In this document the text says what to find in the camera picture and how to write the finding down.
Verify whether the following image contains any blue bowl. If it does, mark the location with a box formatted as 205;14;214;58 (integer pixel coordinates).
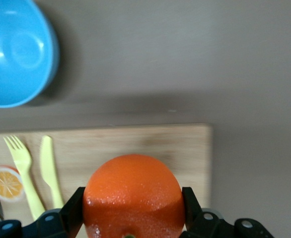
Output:
0;0;60;109

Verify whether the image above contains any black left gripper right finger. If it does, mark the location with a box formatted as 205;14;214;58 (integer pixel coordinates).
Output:
182;186;203;233

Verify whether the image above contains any yellow plastic knife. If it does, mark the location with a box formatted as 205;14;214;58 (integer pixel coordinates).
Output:
39;135;65;210

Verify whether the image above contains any wooden cutting board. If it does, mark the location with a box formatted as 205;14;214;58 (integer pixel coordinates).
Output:
0;123;213;238

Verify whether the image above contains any toy orange slice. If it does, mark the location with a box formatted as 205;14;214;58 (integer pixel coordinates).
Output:
0;165;26;203

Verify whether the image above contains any orange fruit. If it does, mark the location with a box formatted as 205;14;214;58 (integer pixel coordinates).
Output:
82;154;186;238

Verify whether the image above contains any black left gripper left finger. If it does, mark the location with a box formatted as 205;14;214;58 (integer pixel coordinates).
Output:
60;186;86;238

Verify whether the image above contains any yellow plastic fork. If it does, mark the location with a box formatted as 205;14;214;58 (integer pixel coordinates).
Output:
3;135;47;221

